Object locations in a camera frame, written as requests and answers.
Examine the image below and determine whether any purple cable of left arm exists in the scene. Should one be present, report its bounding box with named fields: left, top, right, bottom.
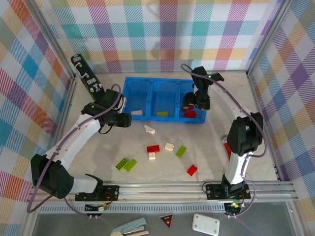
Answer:
left=26, top=84, right=123, bottom=218

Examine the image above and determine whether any small connector with wires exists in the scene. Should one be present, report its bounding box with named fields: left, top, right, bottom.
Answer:
left=85, top=203, right=110, bottom=213

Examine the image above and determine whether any light blue stapler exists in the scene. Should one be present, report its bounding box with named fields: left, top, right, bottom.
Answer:
left=110, top=217, right=150, bottom=236

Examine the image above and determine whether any black power strip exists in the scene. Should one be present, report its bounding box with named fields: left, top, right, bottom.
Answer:
left=70, top=54, right=109, bottom=101

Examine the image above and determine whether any blue three-compartment bin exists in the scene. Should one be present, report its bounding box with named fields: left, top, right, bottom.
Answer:
left=122, top=76, right=208, bottom=124

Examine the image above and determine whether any aluminium frame post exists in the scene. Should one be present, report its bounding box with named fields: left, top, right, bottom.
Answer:
left=24, top=0, right=77, bottom=81
left=246, top=0, right=296, bottom=77

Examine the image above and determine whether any aluminium side rail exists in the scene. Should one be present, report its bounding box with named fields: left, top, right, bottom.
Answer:
left=247, top=73, right=284, bottom=181

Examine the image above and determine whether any small board with green light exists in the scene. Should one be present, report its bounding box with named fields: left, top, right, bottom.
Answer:
left=225, top=202, right=243, bottom=214

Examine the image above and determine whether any red triangle sign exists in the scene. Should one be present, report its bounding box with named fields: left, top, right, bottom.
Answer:
left=158, top=214, right=174, bottom=229

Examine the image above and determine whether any grey slotted cable duct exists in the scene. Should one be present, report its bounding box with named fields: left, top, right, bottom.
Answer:
left=39, top=203, right=227, bottom=213

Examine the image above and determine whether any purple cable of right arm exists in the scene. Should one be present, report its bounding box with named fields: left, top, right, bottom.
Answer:
left=181, top=63, right=269, bottom=219

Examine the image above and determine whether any white rectangular plate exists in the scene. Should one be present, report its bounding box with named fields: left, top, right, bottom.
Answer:
left=191, top=213, right=221, bottom=236

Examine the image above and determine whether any black base plate right arm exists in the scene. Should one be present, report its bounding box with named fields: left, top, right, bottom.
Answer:
left=206, top=183, right=252, bottom=200

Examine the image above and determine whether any black base plate left arm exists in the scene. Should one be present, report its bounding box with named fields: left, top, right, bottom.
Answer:
left=75, top=184, right=121, bottom=203

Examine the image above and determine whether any aluminium mounting rail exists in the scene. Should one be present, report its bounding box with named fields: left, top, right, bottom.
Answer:
left=31, top=181, right=300, bottom=205

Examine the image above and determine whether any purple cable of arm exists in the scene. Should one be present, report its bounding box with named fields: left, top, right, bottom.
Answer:
left=181, top=63, right=269, bottom=219
left=26, top=84, right=123, bottom=218

